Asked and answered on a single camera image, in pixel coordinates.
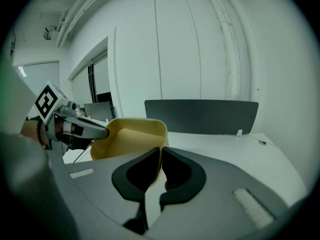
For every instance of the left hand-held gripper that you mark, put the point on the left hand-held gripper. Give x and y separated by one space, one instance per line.
46 101

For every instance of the wide dark grey divider panel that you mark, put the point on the wide dark grey divider panel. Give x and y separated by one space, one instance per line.
200 116

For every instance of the person's left forearm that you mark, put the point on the person's left forearm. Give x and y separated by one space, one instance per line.
28 131

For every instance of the white divider clip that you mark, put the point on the white divider clip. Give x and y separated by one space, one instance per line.
239 133

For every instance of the white table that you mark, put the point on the white table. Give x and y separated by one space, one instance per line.
225 154

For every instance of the white wall pipe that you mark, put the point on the white wall pipe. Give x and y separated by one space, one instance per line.
232 46

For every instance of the person's grey shirt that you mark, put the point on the person's grey shirt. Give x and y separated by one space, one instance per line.
20 164

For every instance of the white ceiling pipes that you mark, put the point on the white ceiling pipes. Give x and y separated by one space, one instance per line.
80 9

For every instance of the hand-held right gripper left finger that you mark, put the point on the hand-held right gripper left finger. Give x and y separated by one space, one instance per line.
100 184

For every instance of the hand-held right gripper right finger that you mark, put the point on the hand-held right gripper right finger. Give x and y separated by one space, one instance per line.
220 196

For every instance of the yellow rectangular tray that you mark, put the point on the yellow rectangular tray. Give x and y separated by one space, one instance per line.
135 139

